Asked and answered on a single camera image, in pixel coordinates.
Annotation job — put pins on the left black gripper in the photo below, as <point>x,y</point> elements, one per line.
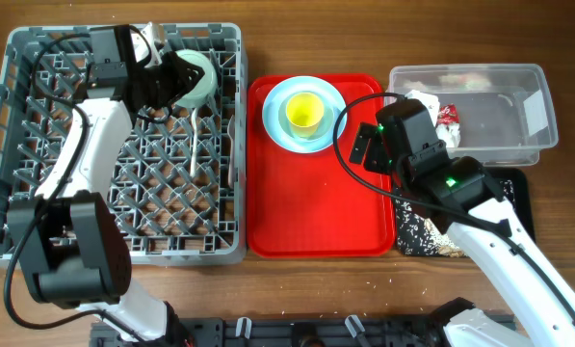
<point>185,77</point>

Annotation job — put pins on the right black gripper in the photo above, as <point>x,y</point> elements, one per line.
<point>374,161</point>

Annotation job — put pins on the white plastic spoon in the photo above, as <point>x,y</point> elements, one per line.
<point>194,116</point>

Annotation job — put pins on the yellow plastic cup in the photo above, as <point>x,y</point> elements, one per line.
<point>304,111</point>

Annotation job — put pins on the light blue plate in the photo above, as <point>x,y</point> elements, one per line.
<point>286,89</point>

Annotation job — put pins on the white tissue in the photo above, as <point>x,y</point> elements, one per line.
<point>449,134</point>

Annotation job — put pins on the red snack wrapper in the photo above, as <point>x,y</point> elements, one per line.
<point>447,115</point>

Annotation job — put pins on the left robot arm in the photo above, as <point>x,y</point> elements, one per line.
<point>67,244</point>

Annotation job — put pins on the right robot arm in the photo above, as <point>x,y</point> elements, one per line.
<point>468,204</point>

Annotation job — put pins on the black waste tray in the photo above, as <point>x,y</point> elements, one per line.
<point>515,188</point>

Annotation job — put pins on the grey dishwasher rack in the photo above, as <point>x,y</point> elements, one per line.
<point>165,216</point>

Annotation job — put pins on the red plastic tray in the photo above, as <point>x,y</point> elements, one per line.
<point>304,204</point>

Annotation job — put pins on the food scraps and rice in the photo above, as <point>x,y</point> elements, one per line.
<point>417,236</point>

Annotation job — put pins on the clear plastic bin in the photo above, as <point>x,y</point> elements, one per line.
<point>505,111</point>

